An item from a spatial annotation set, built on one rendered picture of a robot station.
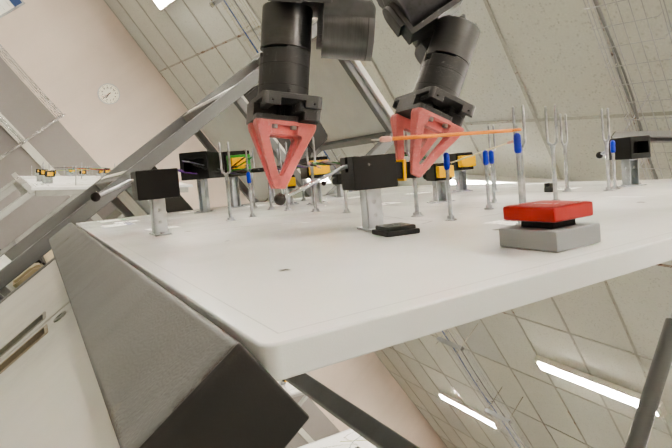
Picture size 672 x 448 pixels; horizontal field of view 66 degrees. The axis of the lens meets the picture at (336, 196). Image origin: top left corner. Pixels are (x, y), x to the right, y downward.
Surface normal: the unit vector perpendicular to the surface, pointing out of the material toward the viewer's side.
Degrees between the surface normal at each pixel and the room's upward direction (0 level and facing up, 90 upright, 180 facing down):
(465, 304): 90
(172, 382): 90
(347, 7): 131
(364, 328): 90
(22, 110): 90
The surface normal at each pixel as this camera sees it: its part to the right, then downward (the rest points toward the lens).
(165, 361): -0.56, -0.76
